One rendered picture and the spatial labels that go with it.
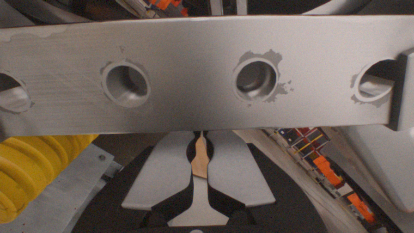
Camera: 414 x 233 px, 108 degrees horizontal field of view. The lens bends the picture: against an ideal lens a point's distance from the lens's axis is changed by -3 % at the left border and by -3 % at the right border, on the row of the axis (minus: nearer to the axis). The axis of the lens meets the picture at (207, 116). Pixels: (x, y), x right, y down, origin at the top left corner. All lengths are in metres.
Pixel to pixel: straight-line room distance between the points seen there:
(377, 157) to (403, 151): 0.05
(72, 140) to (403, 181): 0.58
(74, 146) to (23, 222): 0.30
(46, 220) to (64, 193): 0.06
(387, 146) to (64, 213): 0.66
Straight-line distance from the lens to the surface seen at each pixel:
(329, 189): 8.20
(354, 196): 5.93
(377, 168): 0.46
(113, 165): 0.69
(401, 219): 2.33
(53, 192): 0.52
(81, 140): 0.21
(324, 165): 4.17
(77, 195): 0.52
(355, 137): 0.37
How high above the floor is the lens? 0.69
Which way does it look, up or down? 19 degrees down
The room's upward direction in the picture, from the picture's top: 47 degrees clockwise
